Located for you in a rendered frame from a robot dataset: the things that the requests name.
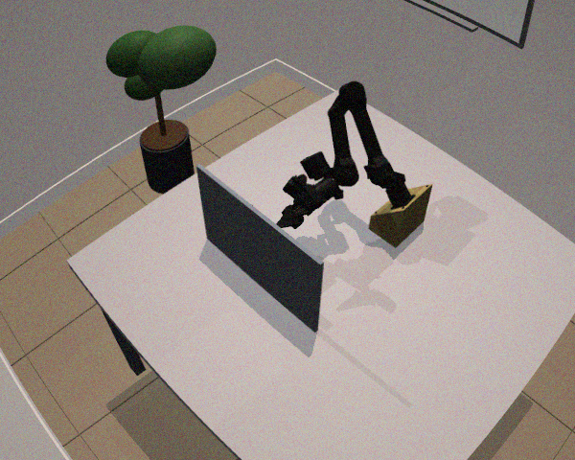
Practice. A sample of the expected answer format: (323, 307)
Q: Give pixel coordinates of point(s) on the dark grey flat panel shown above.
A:
(266, 253)

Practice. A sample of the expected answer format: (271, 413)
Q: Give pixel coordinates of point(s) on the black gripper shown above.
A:
(303, 205)

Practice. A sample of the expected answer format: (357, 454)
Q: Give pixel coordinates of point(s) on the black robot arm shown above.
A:
(344, 171)

